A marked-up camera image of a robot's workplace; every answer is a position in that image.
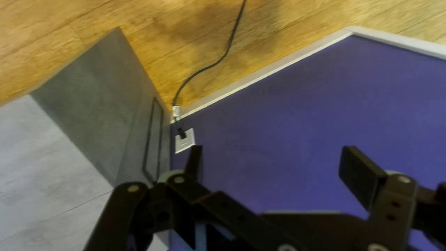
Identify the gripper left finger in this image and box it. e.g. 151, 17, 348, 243
83, 145, 304, 251

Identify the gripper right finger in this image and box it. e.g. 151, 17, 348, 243
339, 146, 446, 251

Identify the white wall socket plate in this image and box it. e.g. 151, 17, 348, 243
174, 128, 196, 154

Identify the black cable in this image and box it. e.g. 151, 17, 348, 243
171, 0, 248, 140

